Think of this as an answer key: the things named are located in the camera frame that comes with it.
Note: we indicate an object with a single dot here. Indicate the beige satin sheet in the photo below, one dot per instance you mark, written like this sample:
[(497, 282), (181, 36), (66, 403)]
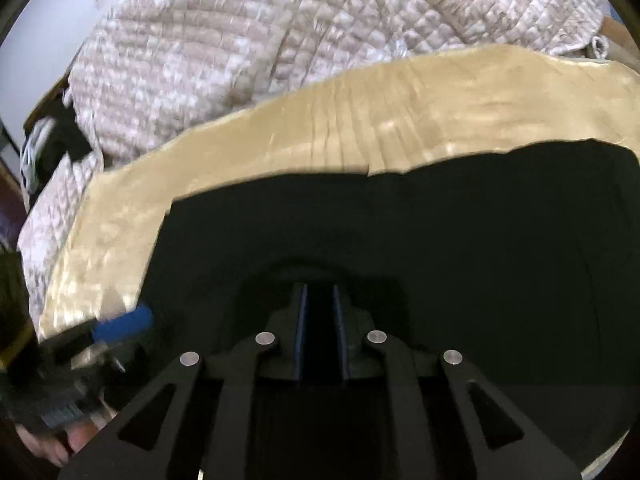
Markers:
[(350, 120)]

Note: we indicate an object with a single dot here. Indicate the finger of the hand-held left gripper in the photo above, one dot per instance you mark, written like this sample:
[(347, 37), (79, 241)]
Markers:
[(125, 324)]

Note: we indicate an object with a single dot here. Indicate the brown cardboard box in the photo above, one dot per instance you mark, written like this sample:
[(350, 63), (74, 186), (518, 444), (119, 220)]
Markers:
[(622, 40)]

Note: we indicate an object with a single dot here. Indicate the dark cloth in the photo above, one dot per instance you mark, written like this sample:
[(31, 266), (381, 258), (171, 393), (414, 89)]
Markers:
[(60, 140)]

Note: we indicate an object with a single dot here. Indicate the black pants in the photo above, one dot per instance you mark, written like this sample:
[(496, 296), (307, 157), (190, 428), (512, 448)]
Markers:
[(475, 240)]

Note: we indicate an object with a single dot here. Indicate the quilted floral blanket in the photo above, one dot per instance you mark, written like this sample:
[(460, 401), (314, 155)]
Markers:
[(225, 35)]

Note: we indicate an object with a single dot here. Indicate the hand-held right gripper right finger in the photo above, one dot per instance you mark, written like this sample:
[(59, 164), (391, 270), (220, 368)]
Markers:
[(340, 332)]

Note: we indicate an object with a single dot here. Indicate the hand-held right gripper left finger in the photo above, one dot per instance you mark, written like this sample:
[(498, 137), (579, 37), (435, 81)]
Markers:
[(301, 332)]

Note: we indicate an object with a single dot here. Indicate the person's left hand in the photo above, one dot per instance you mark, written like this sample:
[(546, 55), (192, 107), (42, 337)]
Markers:
[(47, 447)]

